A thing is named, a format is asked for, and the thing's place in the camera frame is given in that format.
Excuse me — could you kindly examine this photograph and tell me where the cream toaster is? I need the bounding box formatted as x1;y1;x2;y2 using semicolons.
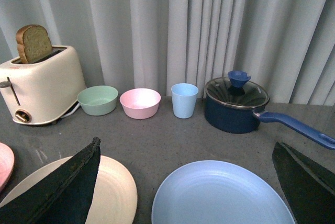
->
1;46;86;125

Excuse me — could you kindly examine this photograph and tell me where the white toaster cable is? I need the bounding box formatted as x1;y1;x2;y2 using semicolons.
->
59;101;81;119

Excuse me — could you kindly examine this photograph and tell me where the light blue cup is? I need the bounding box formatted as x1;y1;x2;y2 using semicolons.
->
171;83;198;119

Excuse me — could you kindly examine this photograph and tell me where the bread slice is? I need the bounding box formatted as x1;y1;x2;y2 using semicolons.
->
16;25;52;64

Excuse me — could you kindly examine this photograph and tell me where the pink plate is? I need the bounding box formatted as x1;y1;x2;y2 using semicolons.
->
0;143;15;191

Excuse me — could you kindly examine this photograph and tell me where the dark blue saucepan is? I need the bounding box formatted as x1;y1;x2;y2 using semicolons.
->
204;77;335;151

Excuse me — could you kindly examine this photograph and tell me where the pink bowl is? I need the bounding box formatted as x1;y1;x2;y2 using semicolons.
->
120;88;161;119

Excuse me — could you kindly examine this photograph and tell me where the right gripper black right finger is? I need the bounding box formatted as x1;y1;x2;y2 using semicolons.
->
272;142;334;223

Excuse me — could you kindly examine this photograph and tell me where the glass pot lid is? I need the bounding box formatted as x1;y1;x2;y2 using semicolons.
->
205;71;270;109

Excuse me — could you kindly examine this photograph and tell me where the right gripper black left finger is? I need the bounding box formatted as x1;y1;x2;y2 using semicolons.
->
1;137;101;223

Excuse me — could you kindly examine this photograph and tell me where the blue plate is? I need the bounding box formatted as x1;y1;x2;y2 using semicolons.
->
151;160;295;223

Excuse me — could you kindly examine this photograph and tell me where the grey curtain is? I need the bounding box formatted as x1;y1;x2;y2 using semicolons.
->
1;0;334;106

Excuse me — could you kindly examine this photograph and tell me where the green bowl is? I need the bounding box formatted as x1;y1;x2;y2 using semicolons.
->
77;85;118;116

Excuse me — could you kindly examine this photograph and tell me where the cream plate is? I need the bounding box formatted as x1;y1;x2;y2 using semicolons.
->
1;155;138;223

